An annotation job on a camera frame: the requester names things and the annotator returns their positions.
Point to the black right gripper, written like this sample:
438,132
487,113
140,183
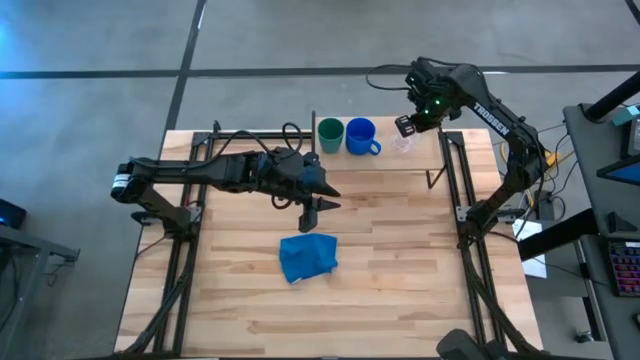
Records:
431,114

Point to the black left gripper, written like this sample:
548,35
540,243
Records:
292,175

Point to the clear plastic cup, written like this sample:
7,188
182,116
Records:
401,143

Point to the green plastic cup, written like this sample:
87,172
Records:
330,136

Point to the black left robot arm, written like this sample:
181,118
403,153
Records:
200,172

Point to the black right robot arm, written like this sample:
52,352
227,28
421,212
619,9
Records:
500,125

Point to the wooden shelf with black legs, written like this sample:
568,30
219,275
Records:
400,162

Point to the blue folded cloth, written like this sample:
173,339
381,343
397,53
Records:
307,260

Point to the grey desk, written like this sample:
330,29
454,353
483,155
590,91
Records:
590,150

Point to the black desk beam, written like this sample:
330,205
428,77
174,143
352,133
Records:
555,235

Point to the white paper sheet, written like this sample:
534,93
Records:
535,265

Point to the black pole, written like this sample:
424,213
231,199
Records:
615,97

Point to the teal box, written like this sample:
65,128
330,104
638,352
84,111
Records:
625,116

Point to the tablet with blue screen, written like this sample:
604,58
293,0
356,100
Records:
625,172

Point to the dark grey rounded object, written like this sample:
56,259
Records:
462,347

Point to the black triangular stand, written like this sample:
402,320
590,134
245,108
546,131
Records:
620,225

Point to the backlit keyboard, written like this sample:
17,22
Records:
625,267

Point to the small dark floor object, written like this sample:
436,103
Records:
584,336

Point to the dark side table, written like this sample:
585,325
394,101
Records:
20,245

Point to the blue-lit black device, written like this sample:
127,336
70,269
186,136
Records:
12,215

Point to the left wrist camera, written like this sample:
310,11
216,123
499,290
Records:
309,217

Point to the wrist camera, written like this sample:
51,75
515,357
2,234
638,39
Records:
309,217
405,126

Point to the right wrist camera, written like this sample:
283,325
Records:
405,126

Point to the black aluminium table frame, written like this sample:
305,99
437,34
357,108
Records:
454,175

